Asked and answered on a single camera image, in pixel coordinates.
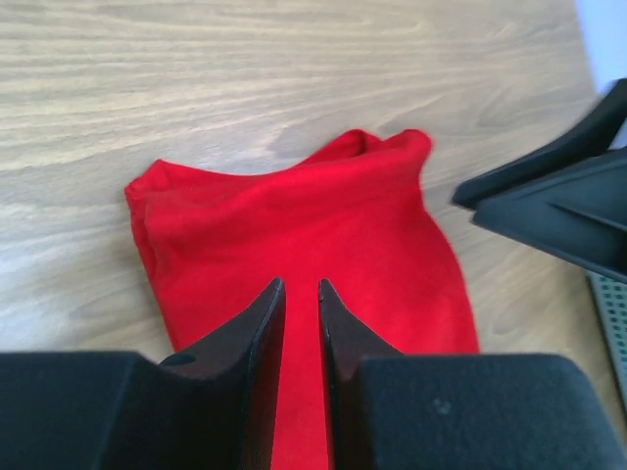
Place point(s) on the red t shirt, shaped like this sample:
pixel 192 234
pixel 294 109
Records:
pixel 352 213

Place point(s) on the white plastic laundry basket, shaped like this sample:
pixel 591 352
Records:
pixel 610 299

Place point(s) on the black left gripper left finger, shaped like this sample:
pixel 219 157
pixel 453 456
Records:
pixel 227 414

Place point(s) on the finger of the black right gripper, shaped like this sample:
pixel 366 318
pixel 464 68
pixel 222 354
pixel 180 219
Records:
pixel 567 198

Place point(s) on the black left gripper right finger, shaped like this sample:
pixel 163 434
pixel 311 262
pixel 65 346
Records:
pixel 346 343

